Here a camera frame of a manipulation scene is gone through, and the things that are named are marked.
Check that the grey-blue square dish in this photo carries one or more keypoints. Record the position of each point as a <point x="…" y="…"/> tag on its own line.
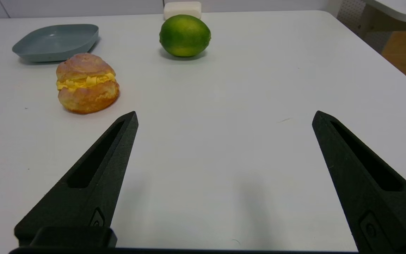
<point x="56" y="42"/>

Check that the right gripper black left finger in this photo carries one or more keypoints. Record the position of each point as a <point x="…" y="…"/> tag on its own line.
<point x="93" y="183"/>

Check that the white soap bar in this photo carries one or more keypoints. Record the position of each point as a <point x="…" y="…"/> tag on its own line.
<point x="182" y="8"/>

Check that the cream puff pastry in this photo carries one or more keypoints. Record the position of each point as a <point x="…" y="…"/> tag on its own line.
<point x="86" y="90"/>

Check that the green lime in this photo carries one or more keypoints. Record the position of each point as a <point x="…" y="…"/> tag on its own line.
<point x="184" y="35"/>

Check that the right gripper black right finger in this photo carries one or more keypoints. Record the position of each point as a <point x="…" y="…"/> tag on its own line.
<point x="393" y="208"/>

